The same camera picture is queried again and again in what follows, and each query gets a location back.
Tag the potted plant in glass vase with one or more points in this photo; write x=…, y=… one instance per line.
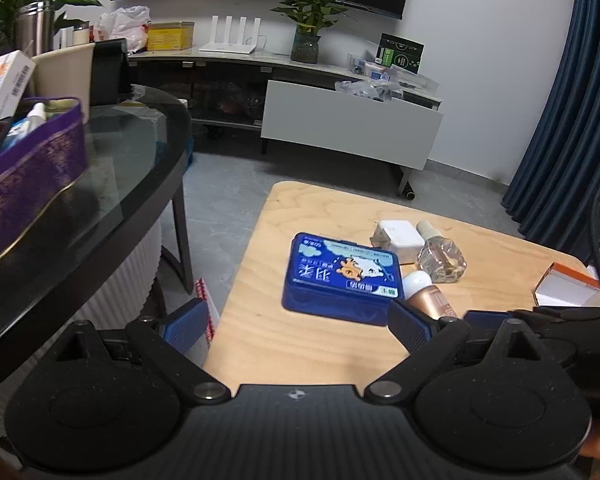
x=306, y=45

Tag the dark blue curtain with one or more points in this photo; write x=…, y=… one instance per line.
x=570, y=110

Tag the white plastic bag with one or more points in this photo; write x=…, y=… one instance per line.
x=125, y=25

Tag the beige chair back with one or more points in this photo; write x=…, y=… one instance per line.
x=65, y=75

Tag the purple patterned box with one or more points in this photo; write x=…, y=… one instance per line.
x=30, y=175

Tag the clear plastic case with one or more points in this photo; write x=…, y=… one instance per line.
x=415, y=82

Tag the stainless steel flask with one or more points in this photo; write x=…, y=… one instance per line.
x=34, y=27

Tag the white router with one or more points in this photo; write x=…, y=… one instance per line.
x=230, y=46

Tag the white tube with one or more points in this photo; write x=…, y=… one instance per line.
x=32, y=117

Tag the clear plastic packets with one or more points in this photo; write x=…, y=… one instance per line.
x=367, y=89

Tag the white blue medicine box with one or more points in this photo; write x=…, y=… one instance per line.
x=12, y=80

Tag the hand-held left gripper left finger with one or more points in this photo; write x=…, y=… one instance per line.
x=185, y=325

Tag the white charger adapter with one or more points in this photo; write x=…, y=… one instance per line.
x=400, y=237

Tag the bronze bottle with white cap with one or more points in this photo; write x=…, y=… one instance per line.
x=430, y=297

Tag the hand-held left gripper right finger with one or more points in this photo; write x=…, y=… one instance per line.
x=410, y=325

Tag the blue tin box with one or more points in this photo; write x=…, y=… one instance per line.
x=340, y=280

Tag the small blue white boxes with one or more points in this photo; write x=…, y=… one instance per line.
x=370, y=66

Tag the orange and white box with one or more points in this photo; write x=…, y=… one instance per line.
x=565, y=287

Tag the yellow tin box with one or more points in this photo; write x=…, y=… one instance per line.
x=170, y=36

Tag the black chair back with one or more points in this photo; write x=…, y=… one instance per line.
x=110, y=67

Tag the white tv stand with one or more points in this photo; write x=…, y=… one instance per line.
x=350, y=120

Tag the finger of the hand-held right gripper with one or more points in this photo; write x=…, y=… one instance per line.
x=485, y=317

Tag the green and black box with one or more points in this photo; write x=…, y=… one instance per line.
x=400, y=54

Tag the red spiral notebook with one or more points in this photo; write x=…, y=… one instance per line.
x=207, y=310

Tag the black glass round table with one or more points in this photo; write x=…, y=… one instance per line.
x=120, y=185

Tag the clear glass bottle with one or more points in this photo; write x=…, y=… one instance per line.
x=442, y=260

